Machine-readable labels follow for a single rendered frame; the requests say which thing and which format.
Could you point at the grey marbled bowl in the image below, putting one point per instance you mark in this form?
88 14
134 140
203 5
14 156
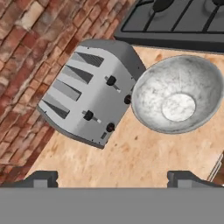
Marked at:
178 93

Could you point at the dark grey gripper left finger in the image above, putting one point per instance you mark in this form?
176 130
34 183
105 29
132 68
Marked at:
43 178

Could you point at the black gas hob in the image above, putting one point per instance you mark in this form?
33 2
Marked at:
175 23

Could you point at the silver four-slot toaster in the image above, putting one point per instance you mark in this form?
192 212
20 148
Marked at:
93 93

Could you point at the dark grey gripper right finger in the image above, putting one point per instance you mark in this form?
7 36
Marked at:
180 178

